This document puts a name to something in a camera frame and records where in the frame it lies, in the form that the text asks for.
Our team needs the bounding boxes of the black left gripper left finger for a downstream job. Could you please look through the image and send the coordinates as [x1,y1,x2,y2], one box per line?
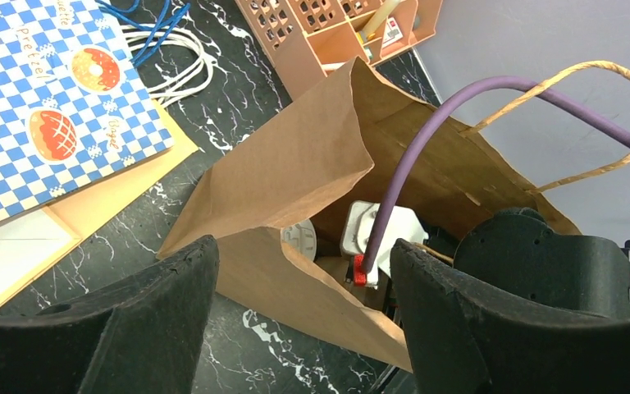
[0,236,219,393]

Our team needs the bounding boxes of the orange file organizer rack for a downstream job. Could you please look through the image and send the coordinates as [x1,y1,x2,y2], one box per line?
[235,0,443,99]

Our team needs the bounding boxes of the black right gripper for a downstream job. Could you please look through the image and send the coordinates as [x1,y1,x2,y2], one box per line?
[340,201,630,320]

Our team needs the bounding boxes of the white and blue cables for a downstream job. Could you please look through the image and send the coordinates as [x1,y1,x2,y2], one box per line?
[98,0,217,99]

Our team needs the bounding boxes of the brown paper bag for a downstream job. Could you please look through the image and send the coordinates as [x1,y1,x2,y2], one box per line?
[157,57,630,373]

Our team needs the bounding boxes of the checkered paper sheet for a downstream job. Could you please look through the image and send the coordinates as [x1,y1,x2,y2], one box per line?
[0,1,174,222]

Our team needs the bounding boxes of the white lid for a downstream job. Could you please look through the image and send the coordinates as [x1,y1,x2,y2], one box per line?
[281,219,317,261]

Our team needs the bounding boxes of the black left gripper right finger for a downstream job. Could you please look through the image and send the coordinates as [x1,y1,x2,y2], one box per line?
[390,240,630,393]

